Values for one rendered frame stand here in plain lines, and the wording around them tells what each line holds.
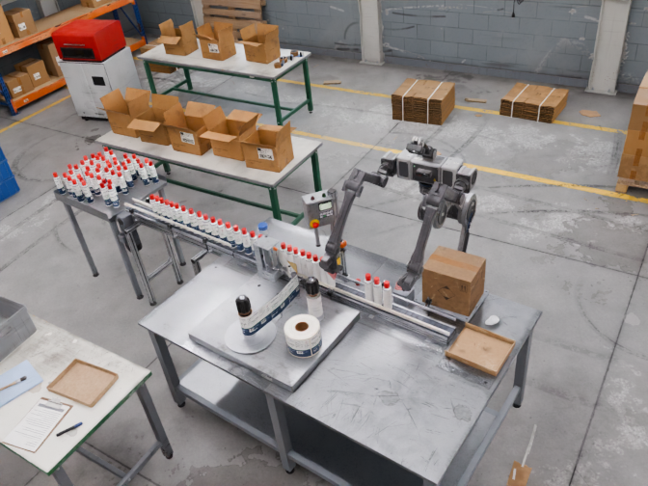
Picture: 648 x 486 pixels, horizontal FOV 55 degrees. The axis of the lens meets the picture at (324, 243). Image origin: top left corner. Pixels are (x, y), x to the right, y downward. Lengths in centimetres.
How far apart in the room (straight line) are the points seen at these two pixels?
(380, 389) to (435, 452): 47
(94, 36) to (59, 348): 510
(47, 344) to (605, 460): 349
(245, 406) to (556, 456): 197
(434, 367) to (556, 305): 190
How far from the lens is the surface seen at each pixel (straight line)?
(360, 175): 355
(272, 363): 356
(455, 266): 370
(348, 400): 339
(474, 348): 363
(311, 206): 368
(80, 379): 398
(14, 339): 436
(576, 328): 505
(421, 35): 920
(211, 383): 445
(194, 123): 617
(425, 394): 340
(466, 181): 378
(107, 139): 668
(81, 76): 892
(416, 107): 770
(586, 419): 449
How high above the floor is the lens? 347
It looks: 37 degrees down
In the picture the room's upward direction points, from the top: 7 degrees counter-clockwise
